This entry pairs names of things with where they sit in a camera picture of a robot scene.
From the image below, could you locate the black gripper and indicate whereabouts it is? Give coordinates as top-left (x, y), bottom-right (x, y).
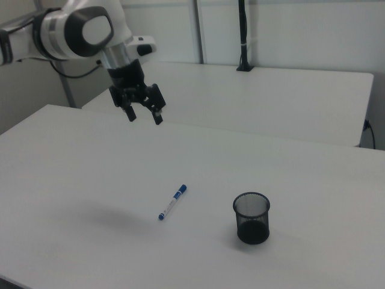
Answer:
top-left (106, 59), bottom-right (167, 126)

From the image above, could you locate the blue and white marker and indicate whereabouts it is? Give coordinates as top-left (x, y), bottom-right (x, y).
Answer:
top-left (158, 183), bottom-right (188, 221)

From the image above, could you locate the black mesh pen cup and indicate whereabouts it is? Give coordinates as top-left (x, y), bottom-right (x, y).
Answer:
top-left (232, 192), bottom-right (271, 246)

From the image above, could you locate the black camera stand pole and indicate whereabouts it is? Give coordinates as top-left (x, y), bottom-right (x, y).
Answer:
top-left (236, 0), bottom-right (255, 72)

